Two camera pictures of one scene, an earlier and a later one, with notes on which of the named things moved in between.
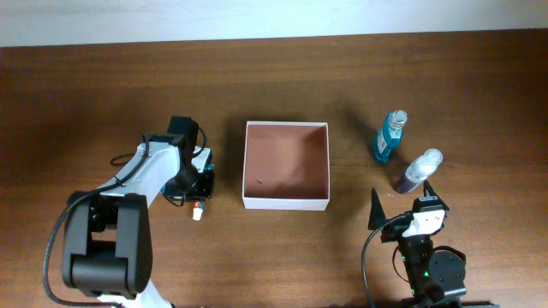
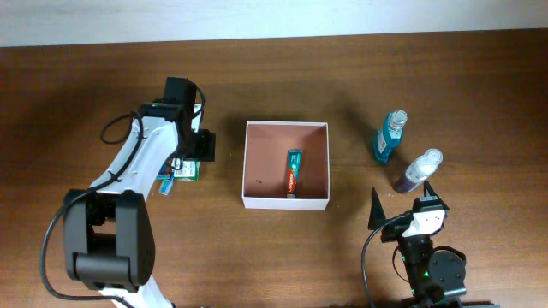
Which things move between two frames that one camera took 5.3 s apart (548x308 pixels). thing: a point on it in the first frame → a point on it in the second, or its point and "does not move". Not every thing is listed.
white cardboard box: (285, 165) does not move
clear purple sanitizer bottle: (419, 169) does not move
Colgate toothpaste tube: (197, 210) → (294, 173)
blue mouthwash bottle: (391, 135) does not move
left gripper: (206, 187) → (205, 147)
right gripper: (378, 215) does not move
